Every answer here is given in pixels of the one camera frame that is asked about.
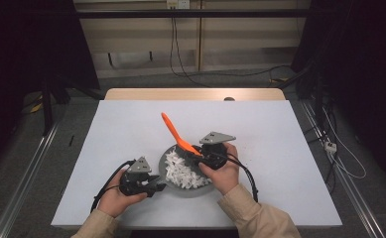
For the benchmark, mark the white power strip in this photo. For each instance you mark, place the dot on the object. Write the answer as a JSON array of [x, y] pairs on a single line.
[[330, 146]]

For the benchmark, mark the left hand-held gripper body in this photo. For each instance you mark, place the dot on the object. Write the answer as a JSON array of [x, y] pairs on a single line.
[[140, 167]]

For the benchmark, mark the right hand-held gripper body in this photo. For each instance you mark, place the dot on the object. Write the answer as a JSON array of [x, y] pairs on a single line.
[[217, 139]]

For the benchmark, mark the white table mat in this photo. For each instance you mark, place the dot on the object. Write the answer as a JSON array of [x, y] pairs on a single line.
[[273, 185]]

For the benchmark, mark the person's left hand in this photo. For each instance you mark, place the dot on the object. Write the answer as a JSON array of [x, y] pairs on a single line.
[[116, 198]]

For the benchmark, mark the grey dustpan with orange edge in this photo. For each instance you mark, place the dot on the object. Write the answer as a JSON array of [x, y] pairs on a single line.
[[187, 192]]

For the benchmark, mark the aluminium floor rail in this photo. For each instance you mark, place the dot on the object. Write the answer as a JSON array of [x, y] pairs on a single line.
[[25, 178], [352, 195]]

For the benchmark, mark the wooden table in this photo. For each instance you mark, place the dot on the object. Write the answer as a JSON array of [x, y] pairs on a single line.
[[180, 94]]

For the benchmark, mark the pile of white paper scraps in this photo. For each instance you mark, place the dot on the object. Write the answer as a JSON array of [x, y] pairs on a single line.
[[184, 173]]

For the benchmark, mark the person's right hand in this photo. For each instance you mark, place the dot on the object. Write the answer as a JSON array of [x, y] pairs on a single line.
[[225, 178]]

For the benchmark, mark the orange brush with grey bristles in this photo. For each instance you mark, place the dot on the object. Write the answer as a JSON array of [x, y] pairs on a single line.
[[172, 129]]

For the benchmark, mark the dark table grommet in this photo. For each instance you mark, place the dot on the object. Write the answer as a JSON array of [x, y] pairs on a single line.
[[229, 98]]

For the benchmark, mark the black metal stand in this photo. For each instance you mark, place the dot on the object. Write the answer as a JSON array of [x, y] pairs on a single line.
[[47, 109]]

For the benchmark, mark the black horizontal bar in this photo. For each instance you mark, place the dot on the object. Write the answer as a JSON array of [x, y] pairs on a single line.
[[193, 13]]

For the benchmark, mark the white wall socket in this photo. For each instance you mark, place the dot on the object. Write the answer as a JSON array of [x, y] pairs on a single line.
[[178, 4]]

